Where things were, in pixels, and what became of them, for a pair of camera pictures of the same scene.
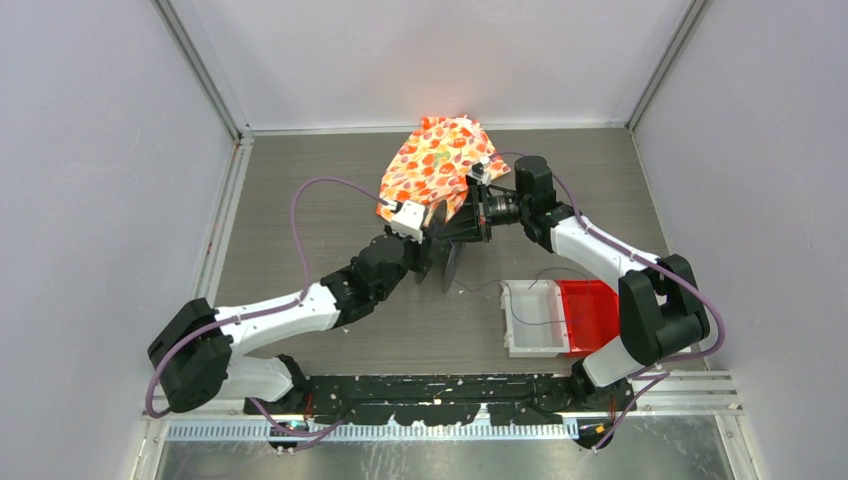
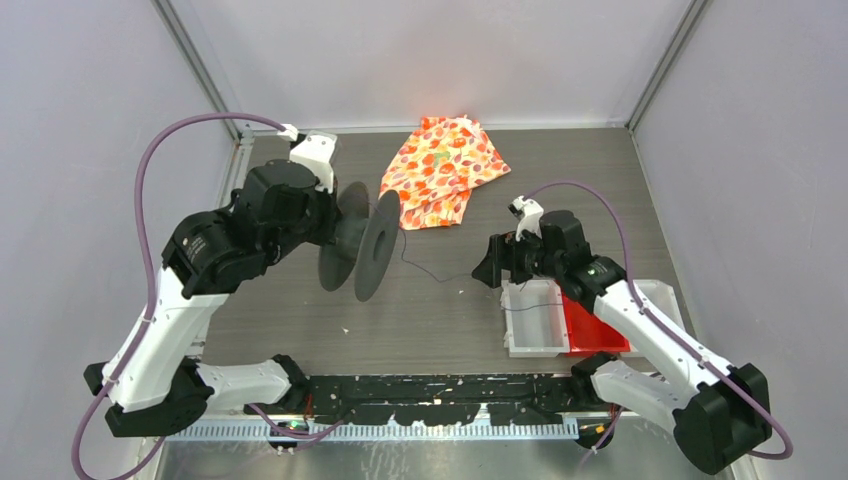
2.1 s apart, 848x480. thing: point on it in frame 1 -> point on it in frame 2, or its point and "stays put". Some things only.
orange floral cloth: x=435 y=164 stays put
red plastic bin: x=593 y=315 stays put
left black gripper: x=419 y=248 -> x=326 y=233
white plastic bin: x=534 y=319 stays put
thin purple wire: x=538 y=273 -> x=473 y=273
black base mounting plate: x=426 y=400 stays put
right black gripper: x=467 y=225 -> x=503 y=252
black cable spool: x=440 y=250 -> x=364 y=244
